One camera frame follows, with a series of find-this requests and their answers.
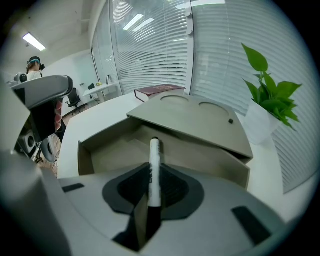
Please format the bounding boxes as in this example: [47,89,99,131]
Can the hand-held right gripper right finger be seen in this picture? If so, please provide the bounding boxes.
[144,164,288,256]

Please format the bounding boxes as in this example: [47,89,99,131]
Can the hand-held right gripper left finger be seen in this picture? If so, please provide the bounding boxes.
[58,162,151,256]

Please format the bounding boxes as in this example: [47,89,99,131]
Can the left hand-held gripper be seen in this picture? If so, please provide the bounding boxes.
[11,74,75,144]

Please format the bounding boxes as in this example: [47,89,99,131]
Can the white and black marker pen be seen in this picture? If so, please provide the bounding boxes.
[146,136,163,241]

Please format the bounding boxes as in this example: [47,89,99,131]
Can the grey box with hinged lid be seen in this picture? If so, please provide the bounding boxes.
[77,93,254,191]

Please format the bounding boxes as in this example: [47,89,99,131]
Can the white desk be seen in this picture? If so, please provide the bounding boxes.
[57,91,316,224]

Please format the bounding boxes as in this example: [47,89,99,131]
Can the person's left hand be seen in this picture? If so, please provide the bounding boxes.
[54,99,64,133]

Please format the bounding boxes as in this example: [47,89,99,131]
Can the black office chair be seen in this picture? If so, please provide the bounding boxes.
[65,87,82,109]

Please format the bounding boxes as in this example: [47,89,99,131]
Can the ceiling light panel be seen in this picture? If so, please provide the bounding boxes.
[22,32,47,52]

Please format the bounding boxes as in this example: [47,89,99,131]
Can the small white table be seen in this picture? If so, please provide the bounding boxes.
[82,82,120,104]

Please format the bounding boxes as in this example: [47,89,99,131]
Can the dark red hardcover book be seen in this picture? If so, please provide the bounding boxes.
[134,84,186,104]

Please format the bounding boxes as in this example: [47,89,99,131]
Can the white window blinds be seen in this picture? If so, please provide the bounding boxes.
[109,0,195,96]
[190,0,319,195]

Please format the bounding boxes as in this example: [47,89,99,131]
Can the green plant in white pot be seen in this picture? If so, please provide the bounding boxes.
[241,42,303,146]

